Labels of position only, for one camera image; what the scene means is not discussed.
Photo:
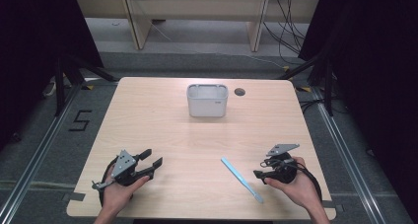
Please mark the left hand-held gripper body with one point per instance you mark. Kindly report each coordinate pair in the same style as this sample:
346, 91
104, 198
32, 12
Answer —
124, 166

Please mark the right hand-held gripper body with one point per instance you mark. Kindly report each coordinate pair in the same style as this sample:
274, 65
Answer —
283, 166

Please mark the light blue toothbrush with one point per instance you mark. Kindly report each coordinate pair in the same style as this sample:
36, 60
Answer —
241, 179

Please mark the grey plastic container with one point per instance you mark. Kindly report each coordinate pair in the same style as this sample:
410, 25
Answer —
207, 102

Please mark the person's right hand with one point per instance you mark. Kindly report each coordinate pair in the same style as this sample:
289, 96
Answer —
300, 187

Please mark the person's left hand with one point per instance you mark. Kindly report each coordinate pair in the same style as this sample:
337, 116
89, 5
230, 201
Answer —
120, 194

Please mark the grey tape strip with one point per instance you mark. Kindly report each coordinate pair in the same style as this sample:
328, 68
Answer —
332, 205
74, 196

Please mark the yellow black floor tape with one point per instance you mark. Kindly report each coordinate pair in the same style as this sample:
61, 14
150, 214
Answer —
304, 89
89, 87

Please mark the black metal stand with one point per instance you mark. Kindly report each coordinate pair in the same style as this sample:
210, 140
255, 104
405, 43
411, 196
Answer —
60, 86
328, 86

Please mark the black curtain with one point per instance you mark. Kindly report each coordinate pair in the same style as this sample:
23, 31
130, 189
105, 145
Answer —
36, 53
371, 69

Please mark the beige wooden desk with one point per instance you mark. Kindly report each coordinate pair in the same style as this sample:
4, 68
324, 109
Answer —
197, 7

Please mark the aluminium floor rail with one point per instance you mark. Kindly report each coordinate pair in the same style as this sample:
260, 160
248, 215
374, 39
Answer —
348, 164
36, 158

